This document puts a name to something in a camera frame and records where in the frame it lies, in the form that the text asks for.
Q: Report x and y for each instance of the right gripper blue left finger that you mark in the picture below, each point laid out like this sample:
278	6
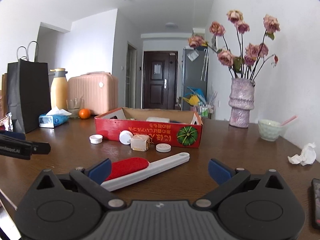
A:
94	175

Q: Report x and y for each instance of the pink spoon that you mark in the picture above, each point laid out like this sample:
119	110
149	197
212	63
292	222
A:
288	120

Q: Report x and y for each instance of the pink suitcase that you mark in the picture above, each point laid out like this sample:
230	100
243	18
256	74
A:
98	90

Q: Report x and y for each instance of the dried pink roses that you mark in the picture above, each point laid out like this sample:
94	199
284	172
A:
252	57

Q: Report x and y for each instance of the snack packets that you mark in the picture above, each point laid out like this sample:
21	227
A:
6	123

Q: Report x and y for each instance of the red cardboard box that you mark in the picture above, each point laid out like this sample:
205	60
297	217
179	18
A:
183	130

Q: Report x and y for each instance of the yellow thermos bottle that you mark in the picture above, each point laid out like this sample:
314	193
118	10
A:
59	89

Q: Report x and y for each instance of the crumpled white tissue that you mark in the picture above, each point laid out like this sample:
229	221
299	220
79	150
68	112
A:
307	156

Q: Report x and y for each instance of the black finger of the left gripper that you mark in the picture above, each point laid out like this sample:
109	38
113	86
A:
40	148

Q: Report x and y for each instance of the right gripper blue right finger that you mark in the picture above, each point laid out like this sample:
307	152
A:
223	174

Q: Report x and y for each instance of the grey refrigerator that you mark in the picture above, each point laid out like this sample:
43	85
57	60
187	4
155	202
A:
193	71

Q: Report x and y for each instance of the black smartphone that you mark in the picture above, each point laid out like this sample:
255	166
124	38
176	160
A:
315	193

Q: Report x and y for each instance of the clear drinking glass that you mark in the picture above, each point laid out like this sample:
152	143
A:
74	106

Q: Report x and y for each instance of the beige cube charger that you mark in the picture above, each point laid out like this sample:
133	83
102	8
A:
140	142

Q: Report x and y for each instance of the black paper bag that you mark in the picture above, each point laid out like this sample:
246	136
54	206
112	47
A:
28	92

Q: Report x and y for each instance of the yellow watering can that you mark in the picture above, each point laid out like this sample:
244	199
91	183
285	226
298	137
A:
192	101

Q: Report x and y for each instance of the red white lint brush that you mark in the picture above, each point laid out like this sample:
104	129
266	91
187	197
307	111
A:
153	168

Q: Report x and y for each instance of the white round lid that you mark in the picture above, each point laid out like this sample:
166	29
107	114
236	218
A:
125	137

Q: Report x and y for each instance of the white plastic jar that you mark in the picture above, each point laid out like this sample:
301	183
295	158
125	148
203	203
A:
157	119

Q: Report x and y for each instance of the orange fruit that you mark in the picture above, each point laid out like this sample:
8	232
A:
84	113

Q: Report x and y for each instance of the pink textured vase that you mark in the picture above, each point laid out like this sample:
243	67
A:
241	101

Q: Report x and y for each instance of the blue tissue pack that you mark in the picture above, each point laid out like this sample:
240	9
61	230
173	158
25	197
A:
55	117

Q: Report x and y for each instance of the small white cap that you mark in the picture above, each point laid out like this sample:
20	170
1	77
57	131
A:
96	139

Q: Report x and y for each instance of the dark brown door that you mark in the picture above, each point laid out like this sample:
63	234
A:
159	79

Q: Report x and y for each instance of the pale green bowl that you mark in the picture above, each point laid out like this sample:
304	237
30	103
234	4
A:
269	130

